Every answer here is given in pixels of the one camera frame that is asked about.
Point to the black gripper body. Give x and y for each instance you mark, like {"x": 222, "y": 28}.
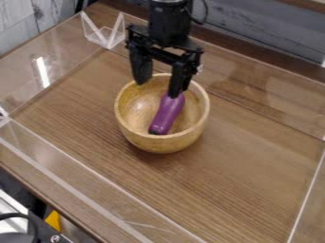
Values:
{"x": 162, "y": 40}

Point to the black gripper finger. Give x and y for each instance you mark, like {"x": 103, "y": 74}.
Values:
{"x": 141, "y": 68}
{"x": 182, "y": 72}

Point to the purple toy eggplant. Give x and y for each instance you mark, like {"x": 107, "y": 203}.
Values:
{"x": 169, "y": 111}

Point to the brown wooden bowl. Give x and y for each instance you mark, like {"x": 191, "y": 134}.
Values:
{"x": 135, "y": 108}

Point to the yellow black device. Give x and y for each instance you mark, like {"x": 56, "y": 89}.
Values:
{"x": 46, "y": 232}

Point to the clear acrylic corner bracket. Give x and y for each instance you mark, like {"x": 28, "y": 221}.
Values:
{"x": 106, "y": 37}

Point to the clear acrylic tray wall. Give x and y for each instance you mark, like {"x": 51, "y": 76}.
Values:
{"x": 110, "y": 213}

